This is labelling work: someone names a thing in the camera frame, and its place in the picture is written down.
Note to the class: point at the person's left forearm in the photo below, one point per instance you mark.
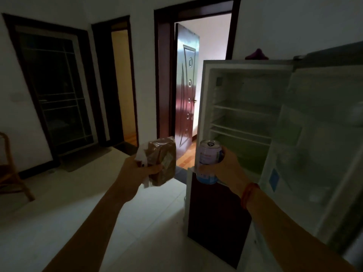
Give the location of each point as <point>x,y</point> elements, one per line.
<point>88,237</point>

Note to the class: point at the white refrigerator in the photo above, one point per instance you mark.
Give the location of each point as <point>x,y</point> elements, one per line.
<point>218,218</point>

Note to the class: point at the purple drink can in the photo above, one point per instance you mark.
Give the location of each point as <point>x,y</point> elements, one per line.
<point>208,155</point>

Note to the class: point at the dark red cloth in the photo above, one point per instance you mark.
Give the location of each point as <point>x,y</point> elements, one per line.
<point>256,55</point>

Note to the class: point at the rattan chair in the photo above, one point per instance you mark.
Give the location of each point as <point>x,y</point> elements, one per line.
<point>11,172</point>

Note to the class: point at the bread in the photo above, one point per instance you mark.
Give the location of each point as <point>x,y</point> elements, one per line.
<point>164,161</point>

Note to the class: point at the person's right forearm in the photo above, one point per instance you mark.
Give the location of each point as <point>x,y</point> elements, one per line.
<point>289,240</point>

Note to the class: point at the dark gridded glass door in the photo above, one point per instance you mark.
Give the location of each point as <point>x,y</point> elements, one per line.
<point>56,90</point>

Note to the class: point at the dark red wooden door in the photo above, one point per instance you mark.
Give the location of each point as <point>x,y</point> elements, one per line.
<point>185,96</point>

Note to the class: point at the person's right hand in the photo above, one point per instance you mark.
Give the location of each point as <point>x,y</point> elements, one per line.
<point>232,172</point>

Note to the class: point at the grey doormat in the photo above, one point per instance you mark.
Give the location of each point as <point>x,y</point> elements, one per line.
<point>85,160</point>

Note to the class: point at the person's left hand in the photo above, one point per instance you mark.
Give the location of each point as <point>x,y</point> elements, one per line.
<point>130,178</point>

